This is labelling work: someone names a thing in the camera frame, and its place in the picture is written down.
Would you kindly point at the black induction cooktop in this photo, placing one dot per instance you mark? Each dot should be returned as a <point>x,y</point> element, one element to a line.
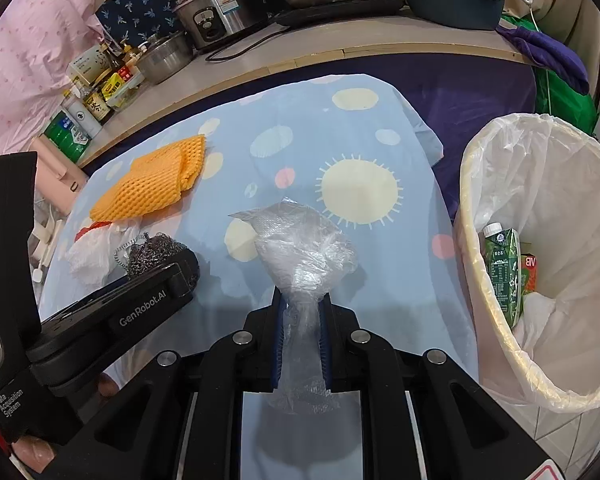
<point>340,12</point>

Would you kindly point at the dark glass bottle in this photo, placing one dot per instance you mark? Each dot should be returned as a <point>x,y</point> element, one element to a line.
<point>115,52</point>

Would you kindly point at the red small carton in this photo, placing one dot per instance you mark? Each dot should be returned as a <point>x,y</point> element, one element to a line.
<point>529,262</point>

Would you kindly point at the beige curtain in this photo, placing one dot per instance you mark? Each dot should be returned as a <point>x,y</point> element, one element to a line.
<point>580,0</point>

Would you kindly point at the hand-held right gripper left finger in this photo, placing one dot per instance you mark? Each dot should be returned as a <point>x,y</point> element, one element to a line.
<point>277,340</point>

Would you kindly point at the steel wool scrubber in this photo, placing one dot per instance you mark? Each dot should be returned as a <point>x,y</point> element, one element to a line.
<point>150,255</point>

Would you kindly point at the soy sauce bottle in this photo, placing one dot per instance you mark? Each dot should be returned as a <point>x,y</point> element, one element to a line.
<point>97,105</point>

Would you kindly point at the green milk carton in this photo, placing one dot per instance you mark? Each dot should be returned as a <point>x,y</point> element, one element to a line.
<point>502,275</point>

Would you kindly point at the green can pack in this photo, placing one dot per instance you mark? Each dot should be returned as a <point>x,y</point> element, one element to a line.
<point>65,137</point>

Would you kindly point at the yellow seasoning packet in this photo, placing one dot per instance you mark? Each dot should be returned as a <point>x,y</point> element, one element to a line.
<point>116,89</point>

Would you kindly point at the navy blue cloth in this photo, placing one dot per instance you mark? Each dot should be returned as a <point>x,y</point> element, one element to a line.
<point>470,105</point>

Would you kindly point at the white plastic bottle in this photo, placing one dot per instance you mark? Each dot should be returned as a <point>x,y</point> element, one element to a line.
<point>80,120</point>

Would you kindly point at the steel mixing bowl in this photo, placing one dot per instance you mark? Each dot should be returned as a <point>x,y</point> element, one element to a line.
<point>165,57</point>

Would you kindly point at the clear plastic container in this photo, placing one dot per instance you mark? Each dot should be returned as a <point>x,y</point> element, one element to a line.
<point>130,95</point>

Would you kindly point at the pink electric kettle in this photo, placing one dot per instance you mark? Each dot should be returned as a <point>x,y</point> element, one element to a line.
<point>55,172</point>

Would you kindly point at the orange foam net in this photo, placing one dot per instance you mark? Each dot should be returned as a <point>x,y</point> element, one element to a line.
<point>150,180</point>

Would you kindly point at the person's left hand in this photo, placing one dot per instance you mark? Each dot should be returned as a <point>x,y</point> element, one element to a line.
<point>32,452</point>

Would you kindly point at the steel rice cooker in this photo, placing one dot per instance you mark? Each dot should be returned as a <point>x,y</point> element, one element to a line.
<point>225,10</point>

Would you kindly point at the purple cloth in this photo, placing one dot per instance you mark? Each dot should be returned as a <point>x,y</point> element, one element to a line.
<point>545,55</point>

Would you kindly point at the pink dotted curtain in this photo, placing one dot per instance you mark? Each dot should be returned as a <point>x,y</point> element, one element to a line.
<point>30,50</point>

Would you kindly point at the trash bin with white liner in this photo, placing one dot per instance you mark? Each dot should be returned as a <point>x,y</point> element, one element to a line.
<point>570,260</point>

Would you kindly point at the white green carton box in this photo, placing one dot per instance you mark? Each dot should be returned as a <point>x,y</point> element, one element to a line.
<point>90,62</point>

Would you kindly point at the dark blue casserole dish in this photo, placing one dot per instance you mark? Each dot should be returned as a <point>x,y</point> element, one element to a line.
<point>450,5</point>

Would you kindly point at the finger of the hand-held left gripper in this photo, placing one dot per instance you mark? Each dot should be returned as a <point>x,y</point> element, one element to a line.
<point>187,275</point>

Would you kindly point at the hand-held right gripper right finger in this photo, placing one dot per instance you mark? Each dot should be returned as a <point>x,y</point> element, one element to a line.
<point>325,340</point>

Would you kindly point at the light blue printed tablecloth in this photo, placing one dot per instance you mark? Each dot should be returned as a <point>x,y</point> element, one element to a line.
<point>330,160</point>

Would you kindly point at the white tissue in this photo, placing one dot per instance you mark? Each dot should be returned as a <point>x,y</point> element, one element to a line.
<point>95,257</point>

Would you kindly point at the green plastic bag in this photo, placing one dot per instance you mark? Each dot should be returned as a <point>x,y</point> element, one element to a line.
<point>570,105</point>

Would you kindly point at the clear plastic bag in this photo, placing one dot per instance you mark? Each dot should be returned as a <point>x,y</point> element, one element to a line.
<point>300,250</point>

